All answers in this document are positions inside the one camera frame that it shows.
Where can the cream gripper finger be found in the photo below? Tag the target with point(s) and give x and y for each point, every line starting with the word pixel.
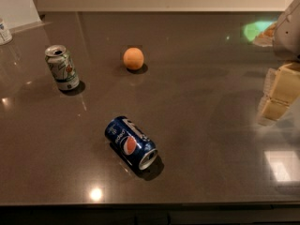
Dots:
pixel 281 89

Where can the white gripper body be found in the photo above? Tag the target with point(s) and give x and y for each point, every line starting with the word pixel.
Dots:
pixel 288 35

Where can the blue pepsi can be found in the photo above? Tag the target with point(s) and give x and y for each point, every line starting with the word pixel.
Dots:
pixel 131 143

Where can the green white soda can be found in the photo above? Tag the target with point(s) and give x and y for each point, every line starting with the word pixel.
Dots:
pixel 60 64

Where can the orange fruit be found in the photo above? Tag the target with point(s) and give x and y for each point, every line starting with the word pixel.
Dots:
pixel 133 58

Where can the white container at left edge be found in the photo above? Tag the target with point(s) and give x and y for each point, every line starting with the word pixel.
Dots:
pixel 5 35

